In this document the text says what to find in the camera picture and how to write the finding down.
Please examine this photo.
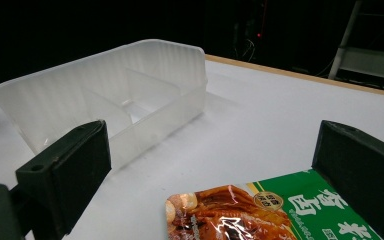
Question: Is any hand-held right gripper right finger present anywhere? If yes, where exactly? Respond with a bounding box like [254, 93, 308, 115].
[311, 120, 384, 240]

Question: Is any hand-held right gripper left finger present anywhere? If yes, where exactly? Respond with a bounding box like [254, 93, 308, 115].
[15, 119, 113, 240]

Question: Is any translucent white plastic bin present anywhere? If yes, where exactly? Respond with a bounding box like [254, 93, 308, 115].
[0, 38, 209, 172]

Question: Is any green and orange snack packet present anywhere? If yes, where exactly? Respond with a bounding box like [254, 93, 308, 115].
[165, 168, 384, 240]

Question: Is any grey metal stand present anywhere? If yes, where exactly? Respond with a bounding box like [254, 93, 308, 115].
[327, 0, 384, 92]

